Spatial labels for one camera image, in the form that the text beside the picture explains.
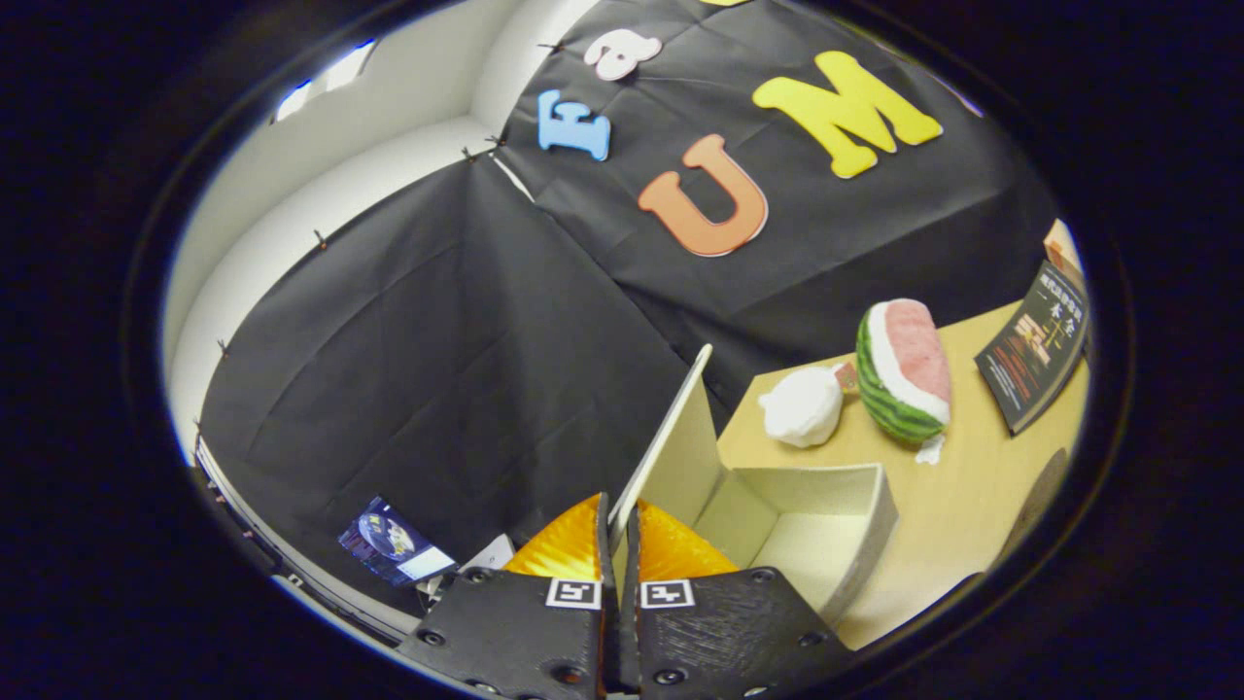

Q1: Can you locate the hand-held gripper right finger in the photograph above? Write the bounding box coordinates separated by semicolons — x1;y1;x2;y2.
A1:
622;498;856;700

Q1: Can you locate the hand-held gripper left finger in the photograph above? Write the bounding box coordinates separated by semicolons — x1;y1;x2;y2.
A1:
397;491;615;700

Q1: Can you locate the beige fabric storage box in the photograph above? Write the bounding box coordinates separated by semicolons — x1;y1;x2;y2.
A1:
607;343;900;625

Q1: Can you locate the brown fuzzy slipper shoe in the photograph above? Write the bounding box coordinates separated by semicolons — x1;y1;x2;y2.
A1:
993;447;1072;573

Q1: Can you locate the white paper sheet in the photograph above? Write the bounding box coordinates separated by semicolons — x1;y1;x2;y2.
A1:
457;533;516;575

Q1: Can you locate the blue printed card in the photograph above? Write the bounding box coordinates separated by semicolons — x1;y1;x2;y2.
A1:
338;496;458;587

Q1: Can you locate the white plush toy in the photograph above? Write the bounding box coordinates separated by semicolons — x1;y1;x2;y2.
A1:
758;365;845;448

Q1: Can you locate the watermelon slice plush toy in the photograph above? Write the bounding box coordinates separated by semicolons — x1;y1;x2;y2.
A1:
855;298;953;466

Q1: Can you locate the black cover book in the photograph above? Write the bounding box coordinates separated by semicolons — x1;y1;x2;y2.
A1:
975;261;1089;437

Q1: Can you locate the tan cover book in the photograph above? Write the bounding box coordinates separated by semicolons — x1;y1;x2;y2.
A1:
1043;219;1086;293

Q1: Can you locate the ceiling light panel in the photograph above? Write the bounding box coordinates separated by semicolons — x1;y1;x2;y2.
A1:
275;39;378;124

